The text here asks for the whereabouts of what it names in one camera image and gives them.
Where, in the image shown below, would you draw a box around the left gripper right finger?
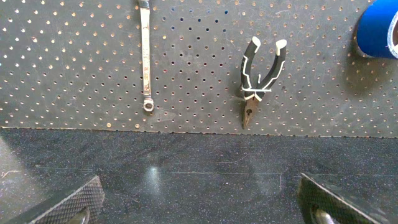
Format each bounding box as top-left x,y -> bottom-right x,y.
297,172 -> 394,224

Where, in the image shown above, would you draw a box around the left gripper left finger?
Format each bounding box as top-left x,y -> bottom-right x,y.
2,175 -> 106,224

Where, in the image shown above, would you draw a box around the black and white pliers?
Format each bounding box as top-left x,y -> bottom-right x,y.
239,35 -> 288,130

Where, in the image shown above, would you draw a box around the wrench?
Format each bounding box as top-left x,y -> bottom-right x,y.
138,0 -> 155,113

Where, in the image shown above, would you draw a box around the roll of blue tape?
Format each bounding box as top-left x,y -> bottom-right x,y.
355,0 -> 398,60

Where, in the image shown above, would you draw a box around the black pegboard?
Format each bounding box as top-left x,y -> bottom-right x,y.
0,0 -> 398,139

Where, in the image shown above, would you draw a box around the metal hook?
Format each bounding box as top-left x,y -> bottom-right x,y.
241,73 -> 272,93

